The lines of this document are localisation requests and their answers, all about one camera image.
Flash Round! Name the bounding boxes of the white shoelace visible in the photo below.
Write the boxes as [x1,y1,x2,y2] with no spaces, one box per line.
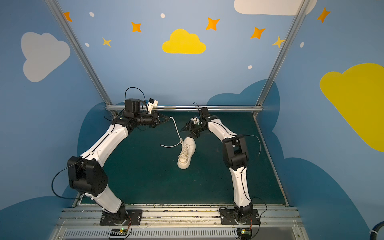
[160,117,184,148]

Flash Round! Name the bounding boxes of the white knit sneaker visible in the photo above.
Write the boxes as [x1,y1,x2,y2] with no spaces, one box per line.
[177,137,196,170]

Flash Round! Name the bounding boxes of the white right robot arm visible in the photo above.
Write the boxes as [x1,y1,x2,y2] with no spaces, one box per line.
[178,107,254,223]

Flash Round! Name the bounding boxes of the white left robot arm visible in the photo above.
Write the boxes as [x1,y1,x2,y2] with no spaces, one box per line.
[67,99,163,226]

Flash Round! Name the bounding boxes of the left green circuit board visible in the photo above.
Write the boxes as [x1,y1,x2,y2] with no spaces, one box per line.
[109,229,129,240]

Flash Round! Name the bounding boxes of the green circuit board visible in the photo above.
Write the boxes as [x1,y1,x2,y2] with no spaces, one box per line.
[109,229,129,240]
[236,228,252,240]

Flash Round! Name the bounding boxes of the right green circuit board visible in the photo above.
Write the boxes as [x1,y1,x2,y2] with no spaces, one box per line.
[236,228,252,240]

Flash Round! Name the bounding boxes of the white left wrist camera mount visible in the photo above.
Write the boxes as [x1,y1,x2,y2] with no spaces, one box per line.
[147,98,158,114]

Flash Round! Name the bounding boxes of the rear horizontal aluminium frame bar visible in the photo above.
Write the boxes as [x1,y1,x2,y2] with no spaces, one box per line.
[105,104,264,113]

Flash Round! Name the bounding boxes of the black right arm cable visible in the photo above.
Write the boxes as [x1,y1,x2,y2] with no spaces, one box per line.
[239,133,262,158]

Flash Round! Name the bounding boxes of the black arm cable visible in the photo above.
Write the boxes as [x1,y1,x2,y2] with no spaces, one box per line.
[50,161,85,201]
[239,133,262,158]

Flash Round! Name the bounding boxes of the left rear aluminium frame post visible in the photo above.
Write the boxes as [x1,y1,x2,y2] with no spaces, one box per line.
[45,0,113,106]

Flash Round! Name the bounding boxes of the aluminium frame post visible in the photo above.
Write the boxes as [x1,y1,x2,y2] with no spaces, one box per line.
[45,0,113,106]
[253,0,311,121]

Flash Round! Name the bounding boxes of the right side aluminium table rail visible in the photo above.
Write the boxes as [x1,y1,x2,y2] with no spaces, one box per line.
[253,112,290,207]

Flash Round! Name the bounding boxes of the aluminium table rail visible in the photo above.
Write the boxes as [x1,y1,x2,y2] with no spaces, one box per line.
[70,113,119,208]
[253,112,290,207]

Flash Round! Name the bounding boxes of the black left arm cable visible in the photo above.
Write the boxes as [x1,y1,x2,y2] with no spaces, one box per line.
[50,161,85,201]

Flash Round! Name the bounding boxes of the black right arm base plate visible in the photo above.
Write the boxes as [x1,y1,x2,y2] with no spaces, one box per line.
[219,208,261,225]

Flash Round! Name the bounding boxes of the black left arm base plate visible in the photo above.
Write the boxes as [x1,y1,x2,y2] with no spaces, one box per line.
[100,209,143,226]

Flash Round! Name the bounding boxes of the left side aluminium table rail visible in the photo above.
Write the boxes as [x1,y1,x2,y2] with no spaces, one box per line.
[70,113,119,208]

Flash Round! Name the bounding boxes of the front aluminium rail platform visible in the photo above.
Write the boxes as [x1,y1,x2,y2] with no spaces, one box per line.
[50,204,309,240]

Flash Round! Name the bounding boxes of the right rear aluminium frame post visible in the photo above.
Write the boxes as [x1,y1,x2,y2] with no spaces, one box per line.
[253,0,311,121]

